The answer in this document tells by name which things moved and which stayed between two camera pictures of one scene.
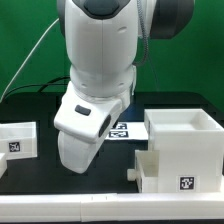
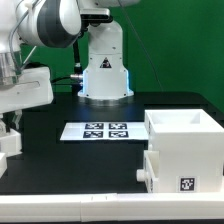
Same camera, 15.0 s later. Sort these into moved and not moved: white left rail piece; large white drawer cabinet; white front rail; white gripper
Moved: white gripper
Not moved: white left rail piece; white front rail; large white drawer cabinet
